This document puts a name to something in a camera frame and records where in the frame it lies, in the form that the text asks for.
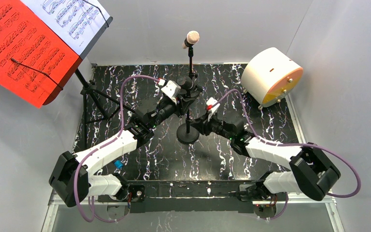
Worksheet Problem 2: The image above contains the pink-headed microphone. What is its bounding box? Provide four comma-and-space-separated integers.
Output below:
182, 30, 200, 49

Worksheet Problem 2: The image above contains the tall black mic stand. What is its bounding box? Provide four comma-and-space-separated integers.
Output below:
188, 46, 198, 79

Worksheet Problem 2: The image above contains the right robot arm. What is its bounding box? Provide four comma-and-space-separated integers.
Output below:
190, 114, 341, 201

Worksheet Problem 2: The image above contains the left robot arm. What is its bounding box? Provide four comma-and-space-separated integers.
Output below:
49, 96, 185, 207

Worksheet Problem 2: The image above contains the blue small block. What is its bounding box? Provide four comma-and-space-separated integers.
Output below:
114, 160, 124, 170

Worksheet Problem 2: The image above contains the white round drum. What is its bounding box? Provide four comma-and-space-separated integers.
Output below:
241, 47, 304, 108

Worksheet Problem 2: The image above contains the black music stand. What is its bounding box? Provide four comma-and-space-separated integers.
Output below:
74, 16, 135, 149

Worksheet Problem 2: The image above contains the white sheet music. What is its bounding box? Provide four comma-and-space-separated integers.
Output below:
21, 0, 113, 59

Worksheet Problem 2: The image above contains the red sheet music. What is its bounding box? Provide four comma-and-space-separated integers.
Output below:
0, 0, 82, 108

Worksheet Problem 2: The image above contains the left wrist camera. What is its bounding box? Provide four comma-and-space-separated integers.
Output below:
158, 78, 181, 105

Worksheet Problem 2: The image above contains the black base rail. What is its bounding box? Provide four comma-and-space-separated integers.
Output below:
98, 180, 286, 213

